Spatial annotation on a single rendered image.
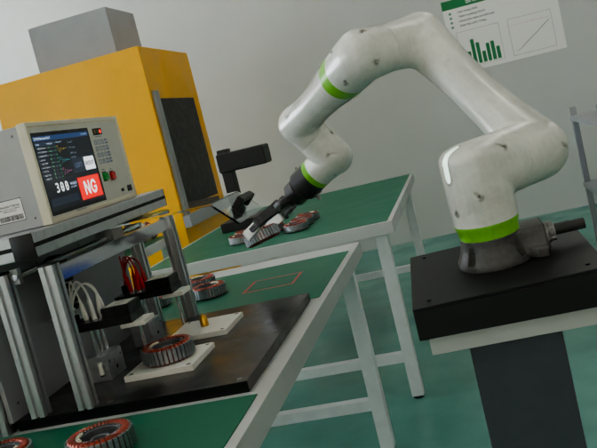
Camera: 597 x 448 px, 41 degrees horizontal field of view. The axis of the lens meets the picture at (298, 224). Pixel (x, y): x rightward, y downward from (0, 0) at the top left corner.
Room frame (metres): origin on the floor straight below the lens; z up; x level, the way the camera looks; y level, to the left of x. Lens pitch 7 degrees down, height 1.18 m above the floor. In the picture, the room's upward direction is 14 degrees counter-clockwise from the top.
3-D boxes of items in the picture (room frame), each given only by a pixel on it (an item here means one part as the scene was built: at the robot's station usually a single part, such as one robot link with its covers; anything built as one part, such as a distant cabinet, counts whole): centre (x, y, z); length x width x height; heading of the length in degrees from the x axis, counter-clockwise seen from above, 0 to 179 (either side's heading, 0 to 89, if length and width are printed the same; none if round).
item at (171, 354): (1.62, 0.33, 0.80); 0.11 x 0.11 x 0.04
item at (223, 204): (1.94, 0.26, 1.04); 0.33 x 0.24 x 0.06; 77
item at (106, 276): (1.79, 0.55, 0.92); 0.66 x 0.01 x 0.30; 167
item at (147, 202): (1.81, 0.61, 1.09); 0.68 x 0.44 x 0.05; 167
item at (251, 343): (1.74, 0.32, 0.76); 0.64 x 0.47 x 0.02; 167
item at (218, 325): (1.85, 0.27, 0.78); 0.15 x 0.15 x 0.01; 77
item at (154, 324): (1.89, 0.42, 0.80); 0.07 x 0.05 x 0.06; 167
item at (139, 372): (1.62, 0.33, 0.78); 0.15 x 0.15 x 0.01; 77
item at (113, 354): (1.65, 0.47, 0.80); 0.07 x 0.05 x 0.06; 167
